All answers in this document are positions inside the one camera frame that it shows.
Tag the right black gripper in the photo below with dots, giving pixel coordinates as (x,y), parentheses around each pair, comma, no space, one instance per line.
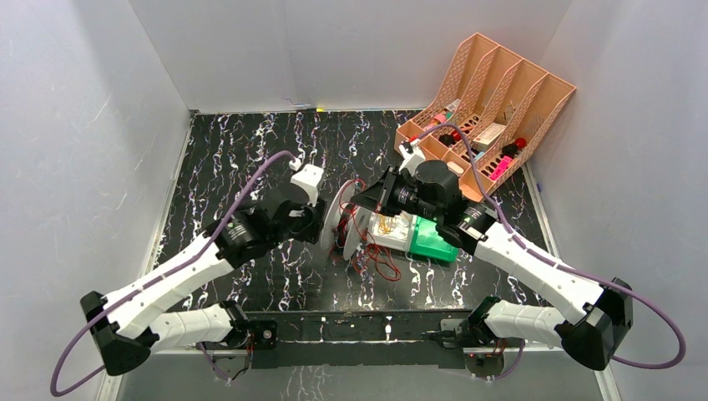
(379,195)

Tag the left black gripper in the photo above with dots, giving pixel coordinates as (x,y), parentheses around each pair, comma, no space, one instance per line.
(317,220)

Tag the white perforated cable spool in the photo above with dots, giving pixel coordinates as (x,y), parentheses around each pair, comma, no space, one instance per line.
(345,224)

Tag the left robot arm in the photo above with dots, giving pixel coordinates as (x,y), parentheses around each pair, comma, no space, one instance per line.
(135,321)

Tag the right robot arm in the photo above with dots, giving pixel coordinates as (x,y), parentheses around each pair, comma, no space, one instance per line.
(586,319)

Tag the white plastic bin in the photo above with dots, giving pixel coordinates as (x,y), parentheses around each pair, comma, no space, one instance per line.
(391,232)

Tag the green plastic bin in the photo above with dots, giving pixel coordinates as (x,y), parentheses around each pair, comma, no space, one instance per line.
(425,241)

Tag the white small eraser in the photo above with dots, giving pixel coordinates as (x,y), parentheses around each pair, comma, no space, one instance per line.
(458,170)

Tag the pink white tube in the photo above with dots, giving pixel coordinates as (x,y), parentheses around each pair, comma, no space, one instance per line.
(442,116)

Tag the white box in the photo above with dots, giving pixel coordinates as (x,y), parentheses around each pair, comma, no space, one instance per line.
(487,137)

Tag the pink marker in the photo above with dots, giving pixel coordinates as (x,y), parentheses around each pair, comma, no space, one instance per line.
(501,167)

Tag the red black bottle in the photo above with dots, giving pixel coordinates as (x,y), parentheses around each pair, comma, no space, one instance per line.
(513,149)

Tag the peach file organizer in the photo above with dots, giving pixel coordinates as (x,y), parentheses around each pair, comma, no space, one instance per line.
(495,85)

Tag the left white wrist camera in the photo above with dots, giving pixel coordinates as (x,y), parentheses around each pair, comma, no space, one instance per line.
(308,177)

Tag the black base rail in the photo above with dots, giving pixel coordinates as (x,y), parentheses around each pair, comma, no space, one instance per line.
(438,337)

